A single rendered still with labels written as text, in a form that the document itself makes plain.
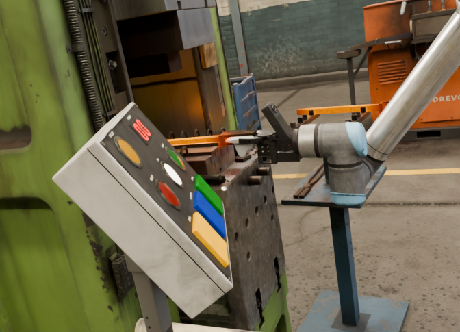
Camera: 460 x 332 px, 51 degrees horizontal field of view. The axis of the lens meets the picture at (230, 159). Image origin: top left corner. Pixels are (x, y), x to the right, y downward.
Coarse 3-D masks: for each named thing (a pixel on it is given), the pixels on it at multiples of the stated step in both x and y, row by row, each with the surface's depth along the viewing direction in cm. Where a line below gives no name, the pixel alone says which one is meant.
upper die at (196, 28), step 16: (144, 16) 120; (160, 16) 119; (176, 16) 117; (192, 16) 124; (208, 16) 133; (128, 32) 123; (144, 32) 122; (160, 32) 120; (176, 32) 119; (192, 32) 124; (208, 32) 133; (128, 48) 125; (144, 48) 123; (160, 48) 122; (176, 48) 120
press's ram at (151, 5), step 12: (120, 0) 116; (132, 0) 115; (144, 0) 113; (156, 0) 112; (168, 0) 113; (180, 0) 119; (192, 0) 125; (204, 0) 131; (120, 12) 117; (132, 12) 116; (144, 12) 114; (156, 12) 114
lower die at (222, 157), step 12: (180, 144) 140; (192, 144) 138; (204, 144) 137; (216, 144) 135; (192, 156) 133; (204, 156) 131; (216, 156) 134; (228, 156) 141; (204, 168) 128; (216, 168) 134
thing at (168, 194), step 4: (160, 184) 70; (164, 184) 72; (160, 188) 69; (164, 188) 70; (168, 188) 72; (164, 192) 69; (168, 192) 71; (172, 192) 73; (168, 196) 69; (172, 196) 71; (172, 200) 70; (176, 200) 71; (176, 204) 70
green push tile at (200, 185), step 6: (198, 174) 95; (198, 180) 91; (198, 186) 88; (204, 186) 92; (204, 192) 88; (210, 192) 92; (210, 198) 89; (216, 198) 94; (216, 204) 90; (216, 210) 89; (222, 210) 91
